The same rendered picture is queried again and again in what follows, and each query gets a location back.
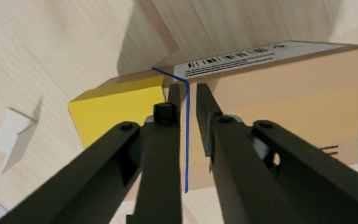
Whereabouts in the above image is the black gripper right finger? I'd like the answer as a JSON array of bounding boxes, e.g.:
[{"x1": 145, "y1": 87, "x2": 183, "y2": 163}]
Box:
[{"x1": 196, "y1": 84, "x2": 358, "y2": 224}]

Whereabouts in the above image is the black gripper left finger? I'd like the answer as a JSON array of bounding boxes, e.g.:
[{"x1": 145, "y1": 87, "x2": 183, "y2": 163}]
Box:
[{"x1": 0, "y1": 84, "x2": 183, "y2": 224}]

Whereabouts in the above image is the brown cardboard box with yellow end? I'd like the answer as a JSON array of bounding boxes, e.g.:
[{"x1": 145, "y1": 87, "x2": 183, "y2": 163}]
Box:
[{"x1": 96, "y1": 40, "x2": 358, "y2": 192}]

